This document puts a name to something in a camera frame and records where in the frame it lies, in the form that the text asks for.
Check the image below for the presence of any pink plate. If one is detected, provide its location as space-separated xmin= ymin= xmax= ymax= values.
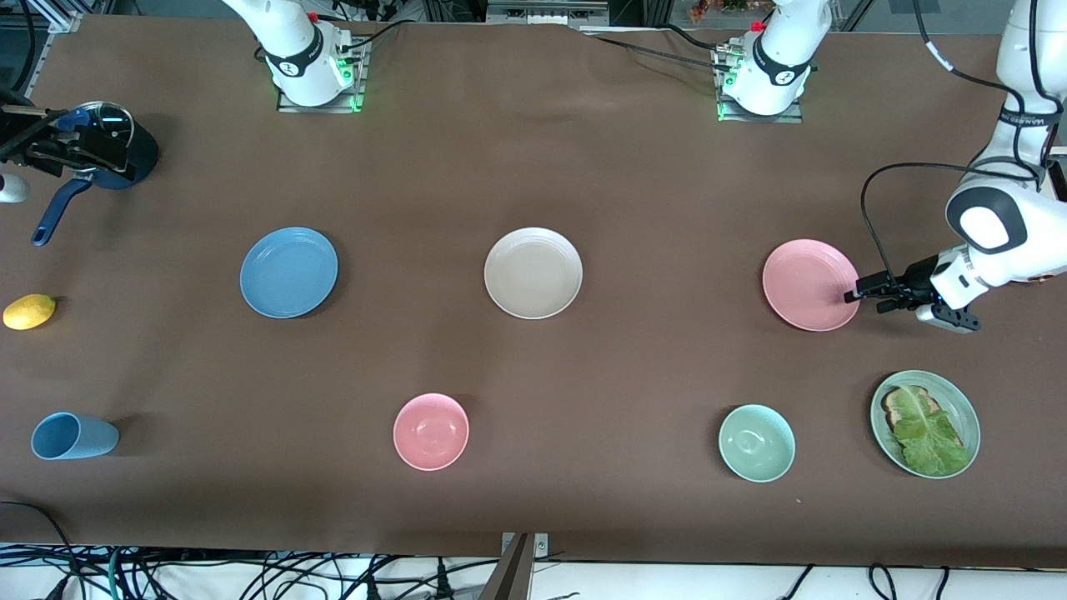
xmin=763 ymin=239 xmax=862 ymax=333

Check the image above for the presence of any blue plate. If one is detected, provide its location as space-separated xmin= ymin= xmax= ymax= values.
xmin=240 ymin=227 xmax=339 ymax=319

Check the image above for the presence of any glass lid blue knob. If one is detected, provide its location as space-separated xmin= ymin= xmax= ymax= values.
xmin=60 ymin=100 xmax=136 ymax=172

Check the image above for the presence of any dark blue saucepan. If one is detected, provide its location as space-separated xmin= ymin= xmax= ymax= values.
xmin=32 ymin=100 xmax=161 ymax=248

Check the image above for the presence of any toast slice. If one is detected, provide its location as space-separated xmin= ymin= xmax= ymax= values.
xmin=882 ymin=385 xmax=964 ymax=451

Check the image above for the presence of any green plate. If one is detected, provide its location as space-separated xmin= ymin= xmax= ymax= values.
xmin=870 ymin=370 xmax=981 ymax=479

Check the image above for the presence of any green lettuce leaf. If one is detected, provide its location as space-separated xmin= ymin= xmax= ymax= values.
xmin=890 ymin=385 xmax=973 ymax=477

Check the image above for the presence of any yellow lemon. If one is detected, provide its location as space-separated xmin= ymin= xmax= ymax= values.
xmin=3 ymin=293 xmax=58 ymax=331

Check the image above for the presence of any mint green bowl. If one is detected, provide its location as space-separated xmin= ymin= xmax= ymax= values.
xmin=719 ymin=404 xmax=796 ymax=483

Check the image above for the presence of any brown table cover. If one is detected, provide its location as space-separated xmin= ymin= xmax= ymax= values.
xmin=0 ymin=12 xmax=1067 ymax=569

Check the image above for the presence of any blue cup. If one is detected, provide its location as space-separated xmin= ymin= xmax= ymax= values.
xmin=31 ymin=412 xmax=120 ymax=461

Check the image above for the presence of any beige plate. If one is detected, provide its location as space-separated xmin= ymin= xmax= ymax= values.
xmin=484 ymin=227 xmax=584 ymax=320

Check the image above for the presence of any grey metal box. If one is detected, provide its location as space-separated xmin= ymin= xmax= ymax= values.
xmin=488 ymin=0 xmax=609 ymax=26

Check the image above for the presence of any pink bowl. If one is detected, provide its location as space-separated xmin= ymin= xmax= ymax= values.
xmin=393 ymin=393 xmax=470 ymax=472

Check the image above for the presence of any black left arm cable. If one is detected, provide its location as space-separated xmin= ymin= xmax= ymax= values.
xmin=861 ymin=0 xmax=1051 ymax=288

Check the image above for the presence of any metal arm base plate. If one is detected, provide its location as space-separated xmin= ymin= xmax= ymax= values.
xmin=717 ymin=46 xmax=805 ymax=124
xmin=277 ymin=37 xmax=368 ymax=113

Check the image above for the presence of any black base cable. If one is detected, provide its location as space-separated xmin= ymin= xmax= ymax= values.
xmin=346 ymin=18 xmax=418 ymax=53
xmin=584 ymin=32 xmax=724 ymax=72
xmin=663 ymin=23 xmax=730 ymax=55

